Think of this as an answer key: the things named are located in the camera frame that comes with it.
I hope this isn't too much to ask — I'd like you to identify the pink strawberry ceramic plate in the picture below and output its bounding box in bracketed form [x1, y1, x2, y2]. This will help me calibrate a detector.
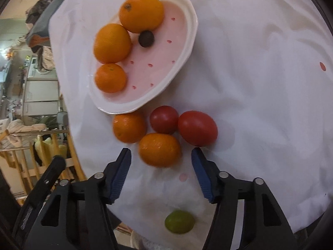
[87, 0, 198, 115]

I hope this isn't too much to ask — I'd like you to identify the small red tomato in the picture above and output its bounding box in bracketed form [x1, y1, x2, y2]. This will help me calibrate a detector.
[150, 106, 179, 134]

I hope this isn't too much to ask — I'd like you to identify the large orange with stem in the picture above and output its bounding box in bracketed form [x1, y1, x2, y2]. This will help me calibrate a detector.
[119, 0, 164, 34]

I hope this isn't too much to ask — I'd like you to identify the pile of clothes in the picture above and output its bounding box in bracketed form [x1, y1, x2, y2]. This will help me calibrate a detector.
[25, 0, 64, 72]

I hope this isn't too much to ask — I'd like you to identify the small mandarin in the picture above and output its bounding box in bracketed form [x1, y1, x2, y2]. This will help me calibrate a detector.
[138, 133, 182, 168]
[94, 63, 128, 94]
[112, 111, 147, 143]

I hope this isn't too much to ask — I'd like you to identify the wooden chair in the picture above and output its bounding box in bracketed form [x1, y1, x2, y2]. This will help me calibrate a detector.
[1, 129, 86, 205]

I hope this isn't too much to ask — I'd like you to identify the green lime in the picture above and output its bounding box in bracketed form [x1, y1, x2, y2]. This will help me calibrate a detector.
[164, 210, 195, 234]

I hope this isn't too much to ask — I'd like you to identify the white cabinet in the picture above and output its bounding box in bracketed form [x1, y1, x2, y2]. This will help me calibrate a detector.
[22, 55, 60, 120]

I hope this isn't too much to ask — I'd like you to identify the large orange front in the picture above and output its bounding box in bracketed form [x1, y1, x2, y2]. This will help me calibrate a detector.
[93, 23, 132, 64]

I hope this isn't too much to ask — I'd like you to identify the large red tomato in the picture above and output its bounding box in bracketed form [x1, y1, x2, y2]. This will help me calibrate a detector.
[178, 111, 219, 147]

